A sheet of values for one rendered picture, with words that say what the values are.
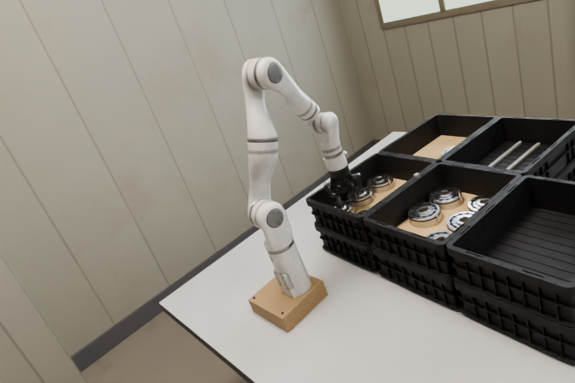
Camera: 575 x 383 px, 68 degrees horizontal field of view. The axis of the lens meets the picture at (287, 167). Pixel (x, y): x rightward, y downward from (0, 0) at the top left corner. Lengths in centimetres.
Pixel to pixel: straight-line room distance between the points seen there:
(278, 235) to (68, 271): 177
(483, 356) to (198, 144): 227
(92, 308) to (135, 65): 150
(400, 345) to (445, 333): 12
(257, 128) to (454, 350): 78
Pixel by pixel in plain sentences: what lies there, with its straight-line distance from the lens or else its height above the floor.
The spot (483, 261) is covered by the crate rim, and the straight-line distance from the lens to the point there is 112.
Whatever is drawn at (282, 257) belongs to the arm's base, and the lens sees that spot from 134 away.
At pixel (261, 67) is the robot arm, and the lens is 121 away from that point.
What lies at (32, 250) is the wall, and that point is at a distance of 278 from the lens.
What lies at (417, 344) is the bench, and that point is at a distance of 127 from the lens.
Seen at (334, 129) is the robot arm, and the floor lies 117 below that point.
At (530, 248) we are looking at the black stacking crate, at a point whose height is 83.
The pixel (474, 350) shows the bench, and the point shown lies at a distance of 124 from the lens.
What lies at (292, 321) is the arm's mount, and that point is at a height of 72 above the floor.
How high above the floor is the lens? 162
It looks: 21 degrees down
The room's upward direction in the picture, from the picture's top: 19 degrees counter-clockwise
